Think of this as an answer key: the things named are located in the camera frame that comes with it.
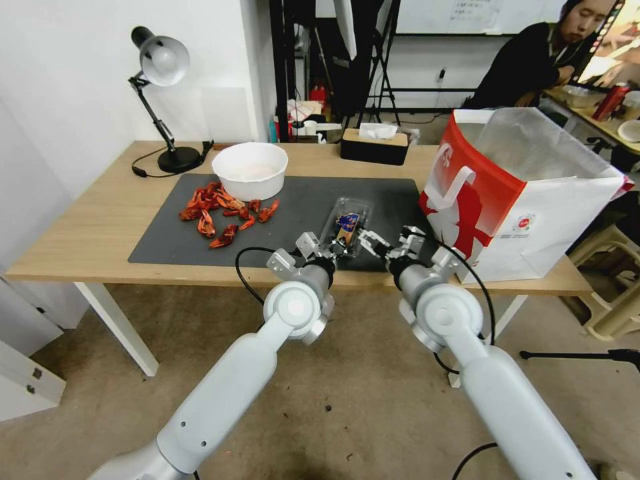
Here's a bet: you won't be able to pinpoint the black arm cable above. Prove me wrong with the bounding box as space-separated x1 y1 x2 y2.
235 247 282 306
433 241 497 377

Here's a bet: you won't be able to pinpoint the black tissue box wooden lid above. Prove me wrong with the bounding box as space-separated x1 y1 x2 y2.
341 127 410 167

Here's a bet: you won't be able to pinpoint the wooden side desk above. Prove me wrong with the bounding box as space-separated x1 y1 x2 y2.
543 85 640 157

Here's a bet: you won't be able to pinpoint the black silver desk lamp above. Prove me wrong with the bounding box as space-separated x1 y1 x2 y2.
127 25 203 175

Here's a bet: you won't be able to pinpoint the person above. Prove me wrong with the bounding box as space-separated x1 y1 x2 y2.
469 0 621 109

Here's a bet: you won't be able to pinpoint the clear plastic takeout container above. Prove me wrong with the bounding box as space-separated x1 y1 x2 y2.
319 196 376 259

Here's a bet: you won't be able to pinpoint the wooden table white legs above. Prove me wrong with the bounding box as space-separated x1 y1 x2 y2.
2 140 594 389

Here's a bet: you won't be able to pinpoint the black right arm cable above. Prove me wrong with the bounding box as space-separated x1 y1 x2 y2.
433 241 497 377

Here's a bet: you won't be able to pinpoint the black tripod leg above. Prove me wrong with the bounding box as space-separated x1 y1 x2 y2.
519 347 640 364

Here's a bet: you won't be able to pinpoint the white cabinet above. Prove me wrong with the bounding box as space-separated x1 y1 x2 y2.
0 273 67 422

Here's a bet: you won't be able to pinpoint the red can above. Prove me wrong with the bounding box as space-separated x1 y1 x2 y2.
592 85 632 121

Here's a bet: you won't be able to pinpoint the white tissue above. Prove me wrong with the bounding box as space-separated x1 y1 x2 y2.
358 122 399 141

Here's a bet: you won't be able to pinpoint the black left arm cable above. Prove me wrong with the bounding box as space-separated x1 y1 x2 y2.
235 247 282 306

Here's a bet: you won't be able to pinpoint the black folding stand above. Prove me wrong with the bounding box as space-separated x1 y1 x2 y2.
343 0 404 132

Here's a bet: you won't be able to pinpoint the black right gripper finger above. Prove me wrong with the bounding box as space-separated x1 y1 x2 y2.
399 225 429 251
357 229 394 259

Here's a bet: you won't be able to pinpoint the black floor cable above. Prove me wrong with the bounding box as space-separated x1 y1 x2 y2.
451 441 501 480

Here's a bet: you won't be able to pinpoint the white paper bowl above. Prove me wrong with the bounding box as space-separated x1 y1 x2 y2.
211 142 289 202

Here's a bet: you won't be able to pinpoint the black lamp cable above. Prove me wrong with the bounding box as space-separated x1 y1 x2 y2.
131 145 167 179

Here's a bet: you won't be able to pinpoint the dark grey table mat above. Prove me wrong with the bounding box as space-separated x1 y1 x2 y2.
127 173 437 274

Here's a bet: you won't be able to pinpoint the red white takeout bag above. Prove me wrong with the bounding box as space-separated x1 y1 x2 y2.
417 107 636 286

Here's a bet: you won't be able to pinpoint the beige plastic stool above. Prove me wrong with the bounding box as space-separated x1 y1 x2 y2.
567 225 640 342

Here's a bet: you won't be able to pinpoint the white whiteboard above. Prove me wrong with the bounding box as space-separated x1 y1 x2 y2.
393 0 567 36

